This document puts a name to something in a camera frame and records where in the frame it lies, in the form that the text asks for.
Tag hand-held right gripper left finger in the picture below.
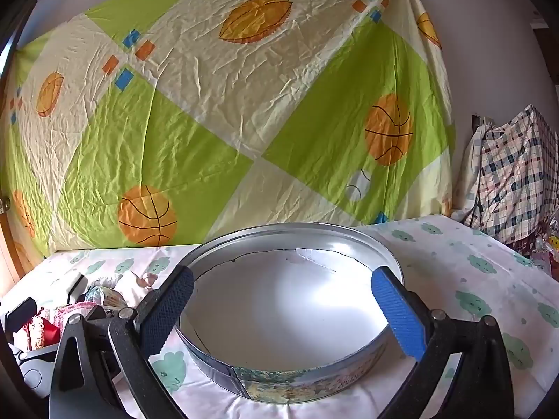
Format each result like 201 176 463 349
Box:
49 265 195 419

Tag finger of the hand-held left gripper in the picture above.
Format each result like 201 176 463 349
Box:
3 297 38 333

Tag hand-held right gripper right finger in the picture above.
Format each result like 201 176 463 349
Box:
370 266 511 419

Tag white sponge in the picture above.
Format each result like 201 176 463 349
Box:
51 272 88 304

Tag round metal tin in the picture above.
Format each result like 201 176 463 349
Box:
175 222 405 404

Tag brown wooden door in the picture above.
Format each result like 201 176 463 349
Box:
0 209 29 295

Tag teal beige patterned cloth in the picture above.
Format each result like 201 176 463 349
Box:
85 286 127 315

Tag white grey object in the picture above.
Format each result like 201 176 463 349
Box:
9 345 59 400

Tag cloud print bed sheet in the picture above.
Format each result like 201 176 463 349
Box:
0 215 559 419

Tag crumpled plastic bag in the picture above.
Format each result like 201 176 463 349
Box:
524 222 559 280

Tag plaid cloth bundle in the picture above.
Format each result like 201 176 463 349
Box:
452 105 559 245

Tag sports print wall sheet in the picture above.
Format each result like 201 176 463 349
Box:
0 0 457 258

